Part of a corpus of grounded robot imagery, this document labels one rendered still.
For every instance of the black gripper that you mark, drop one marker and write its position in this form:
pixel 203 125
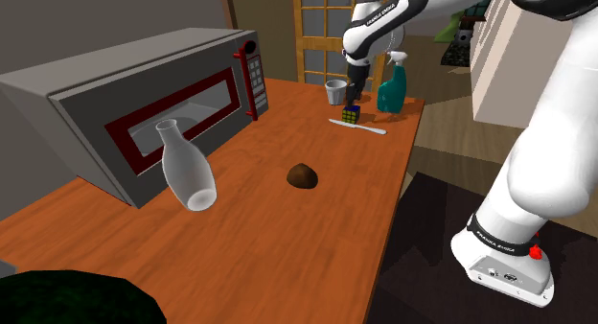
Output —
pixel 354 82

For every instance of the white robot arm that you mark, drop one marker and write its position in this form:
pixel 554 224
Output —
pixel 551 127

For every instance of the grey cup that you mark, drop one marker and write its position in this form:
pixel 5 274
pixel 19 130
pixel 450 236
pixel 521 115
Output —
pixel 336 92

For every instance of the colourful puzzle cube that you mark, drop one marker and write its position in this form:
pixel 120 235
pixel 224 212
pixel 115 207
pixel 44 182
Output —
pixel 351 114

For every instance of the teal spray bottle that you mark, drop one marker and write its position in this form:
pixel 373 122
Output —
pixel 391 91

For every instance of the white knife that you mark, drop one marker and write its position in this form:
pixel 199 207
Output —
pixel 359 127

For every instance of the wooden glazed door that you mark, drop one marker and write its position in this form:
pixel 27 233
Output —
pixel 322 33

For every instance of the brown round lump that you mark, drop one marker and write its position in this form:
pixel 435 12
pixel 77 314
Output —
pixel 302 176

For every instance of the dark shelf with green plant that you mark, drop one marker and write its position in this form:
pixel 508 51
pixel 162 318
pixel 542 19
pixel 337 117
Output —
pixel 460 38

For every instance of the white cabinet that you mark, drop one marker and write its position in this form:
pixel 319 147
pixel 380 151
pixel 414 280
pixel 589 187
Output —
pixel 509 66

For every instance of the clear glass bottle vase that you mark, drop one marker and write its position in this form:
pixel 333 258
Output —
pixel 187 169

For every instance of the dark robot stand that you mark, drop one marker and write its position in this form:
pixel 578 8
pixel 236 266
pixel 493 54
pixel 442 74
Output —
pixel 434 267

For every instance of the grey microwave with red trim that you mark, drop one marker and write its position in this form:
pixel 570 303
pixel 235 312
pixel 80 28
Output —
pixel 140 94

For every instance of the dark green round object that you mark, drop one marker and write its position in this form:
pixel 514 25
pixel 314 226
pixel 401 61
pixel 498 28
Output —
pixel 70 299

